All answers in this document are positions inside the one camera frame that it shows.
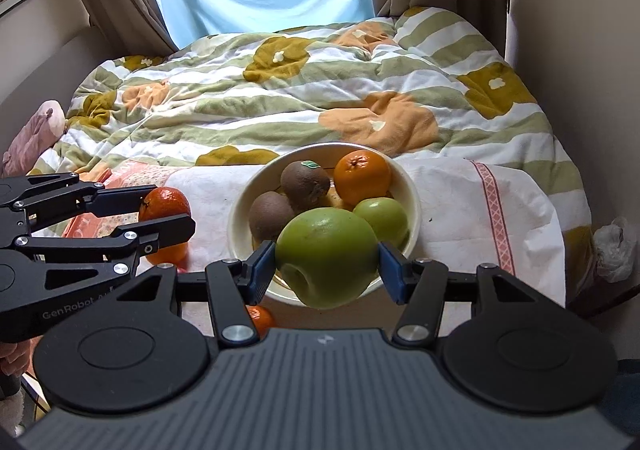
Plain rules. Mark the green striped floral duvet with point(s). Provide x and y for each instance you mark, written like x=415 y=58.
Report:
x=300 y=95

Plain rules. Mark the plain brown kiwi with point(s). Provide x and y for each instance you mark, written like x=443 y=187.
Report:
x=270 y=217

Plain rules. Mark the pink plush toy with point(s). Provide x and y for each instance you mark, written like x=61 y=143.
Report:
x=35 y=135

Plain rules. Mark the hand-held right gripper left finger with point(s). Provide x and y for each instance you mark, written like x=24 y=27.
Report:
x=260 y=272

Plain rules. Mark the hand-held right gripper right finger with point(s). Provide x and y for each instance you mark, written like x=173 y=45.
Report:
x=392 y=275

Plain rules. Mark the small mandarin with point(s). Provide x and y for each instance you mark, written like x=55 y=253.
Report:
x=261 y=321
x=167 y=255

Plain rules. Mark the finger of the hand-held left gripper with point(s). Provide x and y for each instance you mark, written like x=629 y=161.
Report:
x=120 y=202
x=165 y=230

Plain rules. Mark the white plastic bag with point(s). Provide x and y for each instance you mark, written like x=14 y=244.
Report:
x=615 y=250

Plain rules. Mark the brown kiwi with green sticker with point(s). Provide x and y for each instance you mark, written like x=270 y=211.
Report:
x=305 y=185

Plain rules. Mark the green apple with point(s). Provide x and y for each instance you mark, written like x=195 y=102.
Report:
x=385 y=220
x=325 y=255

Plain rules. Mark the white and pink patterned cloth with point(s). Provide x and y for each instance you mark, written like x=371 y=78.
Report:
x=465 y=230

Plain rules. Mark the large orange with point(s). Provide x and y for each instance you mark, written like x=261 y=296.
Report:
x=165 y=202
x=362 y=177

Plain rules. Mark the person's left hand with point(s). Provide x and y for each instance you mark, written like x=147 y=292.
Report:
x=14 y=357

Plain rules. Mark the cream bowl with yellow print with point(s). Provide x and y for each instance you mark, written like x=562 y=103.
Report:
x=402 y=185

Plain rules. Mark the dark blue clothing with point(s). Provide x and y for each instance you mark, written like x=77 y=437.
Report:
x=627 y=395

